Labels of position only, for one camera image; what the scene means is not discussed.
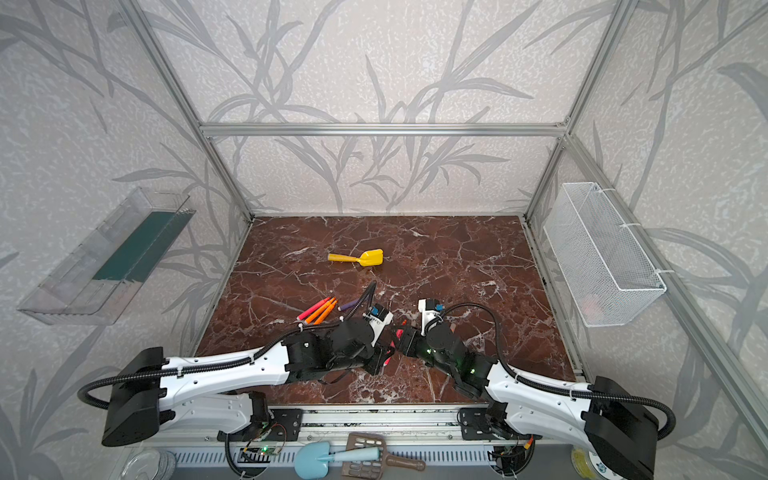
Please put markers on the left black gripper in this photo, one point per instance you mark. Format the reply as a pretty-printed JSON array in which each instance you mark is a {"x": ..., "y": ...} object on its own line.
[{"x": 377, "y": 351}]

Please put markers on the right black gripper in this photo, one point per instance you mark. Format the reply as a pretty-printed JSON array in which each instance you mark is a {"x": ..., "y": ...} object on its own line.
[{"x": 417, "y": 342}]

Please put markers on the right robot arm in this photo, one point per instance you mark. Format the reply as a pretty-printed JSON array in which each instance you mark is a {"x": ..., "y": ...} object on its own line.
[{"x": 622, "y": 430}]

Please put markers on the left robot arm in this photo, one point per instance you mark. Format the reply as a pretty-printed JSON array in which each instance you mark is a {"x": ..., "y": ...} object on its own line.
[{"x": 155, "y": 392}]

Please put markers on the purple highlighter pen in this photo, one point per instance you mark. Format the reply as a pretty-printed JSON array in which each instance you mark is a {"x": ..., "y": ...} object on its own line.
[{"x": 347, "y": 306}]

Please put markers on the orange highlighter pen upper group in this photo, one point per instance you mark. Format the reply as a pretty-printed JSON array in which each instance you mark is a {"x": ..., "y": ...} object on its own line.
[{"x": 314, "y": 316}]

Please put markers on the pink highlighter pen upper group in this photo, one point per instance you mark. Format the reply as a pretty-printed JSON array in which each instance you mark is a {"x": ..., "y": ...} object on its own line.
[{"x": 304, "y": 315}]

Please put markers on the yellow toy shovel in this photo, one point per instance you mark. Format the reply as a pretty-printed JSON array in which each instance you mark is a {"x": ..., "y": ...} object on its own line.
[{"x": 368, "y": 258}]

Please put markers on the light blue toy shovel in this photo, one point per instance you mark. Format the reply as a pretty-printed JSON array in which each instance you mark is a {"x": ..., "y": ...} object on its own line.
[{"x": 312, "y": 460}]

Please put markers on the brown toy spatula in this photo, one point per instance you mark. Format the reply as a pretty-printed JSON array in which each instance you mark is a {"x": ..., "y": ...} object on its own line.
[{"x": 375, "y": 469}]

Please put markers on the yellow green tape roll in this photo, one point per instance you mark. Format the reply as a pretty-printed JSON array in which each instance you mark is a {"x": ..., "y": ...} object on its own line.
[{"x": 583, "y": 465}]

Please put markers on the clear round lid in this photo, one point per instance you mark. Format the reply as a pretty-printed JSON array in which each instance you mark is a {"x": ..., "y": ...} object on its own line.
[{"x": 149, "y": 464}]

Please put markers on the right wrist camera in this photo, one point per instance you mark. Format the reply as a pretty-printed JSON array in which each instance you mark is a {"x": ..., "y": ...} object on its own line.
[{"x": 429, "y": 310}]

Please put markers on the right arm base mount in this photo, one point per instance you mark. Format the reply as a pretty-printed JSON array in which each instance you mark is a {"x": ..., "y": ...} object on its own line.
[{"x": 486, "y": 423}]

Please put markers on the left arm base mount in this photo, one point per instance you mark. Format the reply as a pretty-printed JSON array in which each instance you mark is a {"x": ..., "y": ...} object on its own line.
[{"x": 264, "y": 423}]

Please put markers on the aluminium front rail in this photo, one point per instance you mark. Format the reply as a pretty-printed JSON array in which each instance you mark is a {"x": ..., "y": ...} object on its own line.
[{"x": 399, "y": 424}]

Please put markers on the white wire mesh basket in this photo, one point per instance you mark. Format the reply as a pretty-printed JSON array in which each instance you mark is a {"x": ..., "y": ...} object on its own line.
[{"x": 609, "y": 275}]

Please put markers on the clear plastic wall bin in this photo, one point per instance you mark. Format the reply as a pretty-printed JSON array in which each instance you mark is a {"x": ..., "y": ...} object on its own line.
[{"x": 96, "y": 282}]

